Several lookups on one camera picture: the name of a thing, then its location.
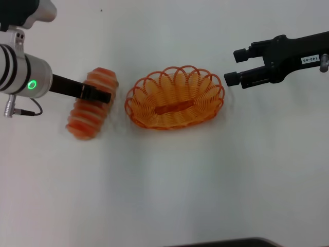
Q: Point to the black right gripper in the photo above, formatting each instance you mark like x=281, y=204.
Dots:
x=290, y=55

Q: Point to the orange white striped bread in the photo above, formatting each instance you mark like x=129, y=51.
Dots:
x=87, y=115

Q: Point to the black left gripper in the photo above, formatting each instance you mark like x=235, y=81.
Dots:
x=66, y=86

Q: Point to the silver metal mount knob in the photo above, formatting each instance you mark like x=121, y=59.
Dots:
x=324, y=63

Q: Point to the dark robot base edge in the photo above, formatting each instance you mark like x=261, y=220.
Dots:
x=231, y=243

